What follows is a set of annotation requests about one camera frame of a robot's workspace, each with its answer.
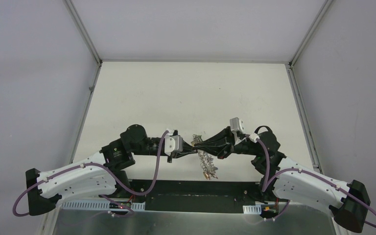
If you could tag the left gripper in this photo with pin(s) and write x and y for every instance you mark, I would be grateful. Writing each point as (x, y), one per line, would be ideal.
(184, 146)

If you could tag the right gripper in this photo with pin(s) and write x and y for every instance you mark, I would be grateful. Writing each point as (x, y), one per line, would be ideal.
(218, 145)

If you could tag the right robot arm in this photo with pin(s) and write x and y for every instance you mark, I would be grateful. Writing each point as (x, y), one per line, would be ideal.
(272, 163)

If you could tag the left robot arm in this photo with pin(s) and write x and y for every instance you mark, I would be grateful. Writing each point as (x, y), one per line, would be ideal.
(102, 173)

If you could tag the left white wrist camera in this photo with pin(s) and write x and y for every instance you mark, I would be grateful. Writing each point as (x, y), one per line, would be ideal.
(173, 142)

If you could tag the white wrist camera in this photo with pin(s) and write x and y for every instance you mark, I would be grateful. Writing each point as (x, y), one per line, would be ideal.
(237, 128)
(173, 142)

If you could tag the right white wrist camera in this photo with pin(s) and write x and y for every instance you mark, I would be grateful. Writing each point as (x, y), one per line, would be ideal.
(237, 128)

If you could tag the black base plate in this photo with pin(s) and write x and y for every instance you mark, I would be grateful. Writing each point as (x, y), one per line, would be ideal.
(199, 196)

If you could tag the aluminium frame rail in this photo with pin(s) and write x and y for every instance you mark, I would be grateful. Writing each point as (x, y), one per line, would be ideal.
(297, 187)

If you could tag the right white cable duct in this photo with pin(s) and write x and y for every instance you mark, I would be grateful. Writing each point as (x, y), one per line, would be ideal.
(252, 209)

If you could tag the white cable duct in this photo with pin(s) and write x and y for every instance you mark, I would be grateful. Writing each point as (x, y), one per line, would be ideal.
(102, 205)
(252, 209)

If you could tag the left white cable duct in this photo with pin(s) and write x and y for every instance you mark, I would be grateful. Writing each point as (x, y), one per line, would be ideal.
(102, 205)

